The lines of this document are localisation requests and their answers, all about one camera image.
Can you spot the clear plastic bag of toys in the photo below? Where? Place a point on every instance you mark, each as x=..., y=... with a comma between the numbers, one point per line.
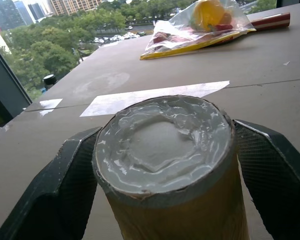
x=197, y=27

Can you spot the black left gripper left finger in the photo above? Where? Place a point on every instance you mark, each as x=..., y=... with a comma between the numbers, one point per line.
x=52, y=190

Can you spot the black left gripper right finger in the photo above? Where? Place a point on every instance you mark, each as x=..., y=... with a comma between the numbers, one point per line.
x=272, y=175

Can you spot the long white tape strip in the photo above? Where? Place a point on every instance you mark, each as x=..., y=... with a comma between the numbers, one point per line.
x=153, y=97

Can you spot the black round cap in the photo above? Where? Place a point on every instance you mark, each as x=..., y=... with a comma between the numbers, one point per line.
x=49, y=80

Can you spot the yellow can with foil lid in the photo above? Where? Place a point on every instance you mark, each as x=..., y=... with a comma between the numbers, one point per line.
x=165, y=162

